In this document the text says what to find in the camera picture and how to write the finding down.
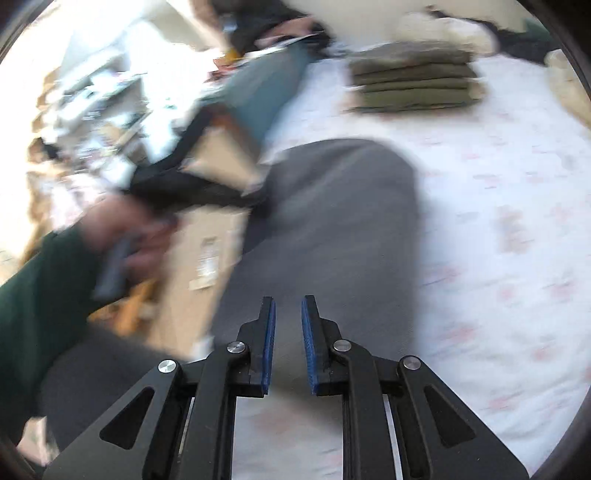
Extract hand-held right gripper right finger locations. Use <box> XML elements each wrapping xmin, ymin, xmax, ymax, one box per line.
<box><xmin>301</xmin><ymin>295</ymin><xmax>530</xmax><ymax>480</ymax></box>

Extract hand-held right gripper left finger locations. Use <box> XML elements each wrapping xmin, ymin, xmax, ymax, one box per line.
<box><xmin>41</xmin><ymin>296</ymin><xmax>277</xmax><ymax>480</ymax></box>

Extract dark grey pants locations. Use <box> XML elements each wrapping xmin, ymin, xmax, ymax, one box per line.
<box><xmin>203</xmin><ymin>137</ymin><xmax>423</xmax><ymax>402</ymax></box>

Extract person's left forearm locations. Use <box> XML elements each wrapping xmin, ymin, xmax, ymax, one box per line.
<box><xmin>0</xmin><ymin>225</ymin><xmax>101</xmax><ymax>445</ymax></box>

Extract folded olive green pants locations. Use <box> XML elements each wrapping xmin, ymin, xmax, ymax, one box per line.
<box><xmin>359</xmin><ymin>76</ymin><xmax>484</xmax><ymax>94</ymax></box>
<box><xmin>344</xmin><ymin>88</ymin><xmax>486</xmax><ymax>114</ymax></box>

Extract folded dark olive pants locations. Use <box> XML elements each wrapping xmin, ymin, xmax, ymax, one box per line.
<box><xmin>352</xmin><ymin>62</ymin><xmax>479</xmax><ymax>80</ymax></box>

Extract person's left hand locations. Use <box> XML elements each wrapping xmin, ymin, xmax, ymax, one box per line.
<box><xmin>81</xmin><ymin>193</ymin><xmax>182</xmax><ymax>288</ymax></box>

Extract cardboard box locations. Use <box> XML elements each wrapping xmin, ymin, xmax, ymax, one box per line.
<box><xmin>151</xmin><ymin>124</ymin><xmax>260</xmax><ymax>352</ymax></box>

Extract teal bed end board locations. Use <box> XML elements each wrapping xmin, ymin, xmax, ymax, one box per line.
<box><xmin>202</xmin><ymin>45</ymin><xmax>311</xmax><ymax>186</ymax></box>

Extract wooden stool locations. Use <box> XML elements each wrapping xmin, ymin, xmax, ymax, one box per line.
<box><xmin>87</xmin><ymin>276</ymin><xmax>158</xmax><ymax>339</ymax></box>

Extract white floral bed sheet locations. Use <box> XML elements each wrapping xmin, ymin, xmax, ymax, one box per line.
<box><xmin>231</xmin><ymin>41</ymin><xmax>588</xmax><ymax>480</ymax></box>

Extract cream floral pillow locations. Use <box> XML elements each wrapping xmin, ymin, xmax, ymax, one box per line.
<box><xmin>396</xmin><ymin>11</ymin><xmax>498</xmax><ymax>55</ymax></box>

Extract dark crumpled clothes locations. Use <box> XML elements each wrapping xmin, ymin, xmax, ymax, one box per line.
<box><xmin>485</xmin><ymin>17</ymin><xmax>556</xmax><ymax>62</ymax></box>

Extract cream patterned duvet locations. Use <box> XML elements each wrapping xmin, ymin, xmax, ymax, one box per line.
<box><xmin>544</xmin><ymin>48</ymin><xmax>588</xmax><ymax>103</ymax></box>

